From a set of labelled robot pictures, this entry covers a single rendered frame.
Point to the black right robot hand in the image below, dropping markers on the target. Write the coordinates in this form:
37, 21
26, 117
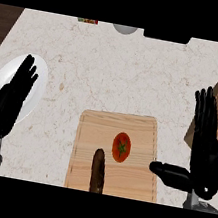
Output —
204, 158

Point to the wooden cutting board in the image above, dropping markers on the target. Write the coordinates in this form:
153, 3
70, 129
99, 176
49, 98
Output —
91, 145

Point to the black appliance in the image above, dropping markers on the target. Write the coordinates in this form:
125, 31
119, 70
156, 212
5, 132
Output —
166, 36

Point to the red and green packet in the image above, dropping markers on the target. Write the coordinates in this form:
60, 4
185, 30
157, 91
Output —
87, 20

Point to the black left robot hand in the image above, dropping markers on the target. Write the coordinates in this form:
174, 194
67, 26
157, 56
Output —
10, 97

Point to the white plate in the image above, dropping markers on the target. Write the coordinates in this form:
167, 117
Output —
33, 91

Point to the grey round bowl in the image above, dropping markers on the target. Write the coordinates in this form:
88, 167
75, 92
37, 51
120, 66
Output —
125, 29

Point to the red tomato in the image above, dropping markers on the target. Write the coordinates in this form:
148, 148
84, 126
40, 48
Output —
121, 147

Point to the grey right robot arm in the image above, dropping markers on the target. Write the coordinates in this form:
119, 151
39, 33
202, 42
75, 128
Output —
199, 204

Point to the brown baguette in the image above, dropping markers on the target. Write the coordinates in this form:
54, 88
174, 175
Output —
98, 171

